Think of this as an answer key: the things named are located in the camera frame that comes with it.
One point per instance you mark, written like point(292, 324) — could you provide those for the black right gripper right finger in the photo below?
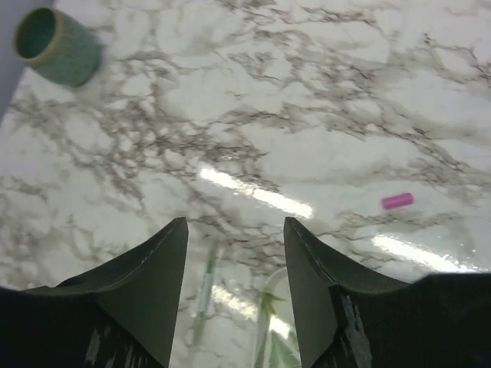
point(327, 290)

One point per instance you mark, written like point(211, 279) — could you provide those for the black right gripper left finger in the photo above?
point(140, 289)

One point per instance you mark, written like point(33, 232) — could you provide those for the leaf pattern glass tray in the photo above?
point(276, 343)

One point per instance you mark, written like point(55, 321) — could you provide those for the green ceramic mug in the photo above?
point(57, 47)

